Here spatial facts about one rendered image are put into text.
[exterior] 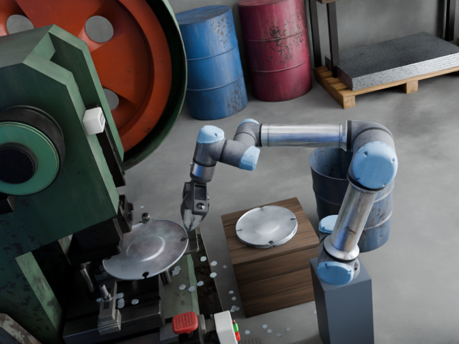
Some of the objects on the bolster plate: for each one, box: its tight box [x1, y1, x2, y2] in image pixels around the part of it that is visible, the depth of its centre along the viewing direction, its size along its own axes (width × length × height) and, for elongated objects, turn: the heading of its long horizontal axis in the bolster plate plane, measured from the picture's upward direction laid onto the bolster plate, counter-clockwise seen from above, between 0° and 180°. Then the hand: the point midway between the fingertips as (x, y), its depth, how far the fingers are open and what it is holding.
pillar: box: [79, 268, 96, 292], centre depth 145 cm, size 2×2×14 cm
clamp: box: [98, 280, 122, 335], centre depth 140 cm, size 6×17×10 cm, turn 26°
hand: (189, 228), depth 152 cm, fingers closed
